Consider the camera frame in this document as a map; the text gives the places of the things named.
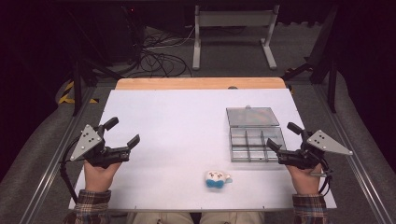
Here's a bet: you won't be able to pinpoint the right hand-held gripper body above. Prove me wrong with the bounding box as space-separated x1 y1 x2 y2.
276 129 354 171

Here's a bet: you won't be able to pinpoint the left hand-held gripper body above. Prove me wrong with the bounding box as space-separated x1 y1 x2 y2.
69 123 131 170

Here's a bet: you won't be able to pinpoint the person's right hand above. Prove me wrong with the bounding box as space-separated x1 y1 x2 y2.
285 162 323 196

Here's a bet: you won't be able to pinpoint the clear plastic compartment box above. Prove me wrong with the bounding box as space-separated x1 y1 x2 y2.
225 105 288 163

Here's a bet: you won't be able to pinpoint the yellow and black floor tape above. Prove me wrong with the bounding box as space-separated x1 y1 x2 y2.
57 80 101 105

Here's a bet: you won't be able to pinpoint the black metal stand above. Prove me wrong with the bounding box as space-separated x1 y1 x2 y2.
70 6 124 118
280 4 340 114

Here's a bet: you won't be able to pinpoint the white and blue plush toy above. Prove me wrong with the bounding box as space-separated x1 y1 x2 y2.
204 169 233 189

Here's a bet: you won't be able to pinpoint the person's legs in beige trousers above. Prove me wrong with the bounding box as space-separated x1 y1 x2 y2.
125 211 266 224

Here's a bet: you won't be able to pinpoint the white metal stand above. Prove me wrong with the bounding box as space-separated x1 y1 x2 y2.
191 4 278 71

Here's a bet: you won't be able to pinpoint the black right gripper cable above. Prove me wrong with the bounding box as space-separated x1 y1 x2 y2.
309 157 334 198

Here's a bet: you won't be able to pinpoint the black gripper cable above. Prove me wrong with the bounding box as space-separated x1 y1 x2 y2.
309 157 334 198
59 136 79 204

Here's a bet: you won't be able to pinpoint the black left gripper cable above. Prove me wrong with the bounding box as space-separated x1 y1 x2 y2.
59 136 79 204

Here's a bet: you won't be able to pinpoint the aluminium floor rail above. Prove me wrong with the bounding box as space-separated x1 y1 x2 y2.
312 83 391 224
18 86 98 224

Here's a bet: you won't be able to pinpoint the tangle of black floor cables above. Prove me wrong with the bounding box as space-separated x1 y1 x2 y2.
135 26 194 78

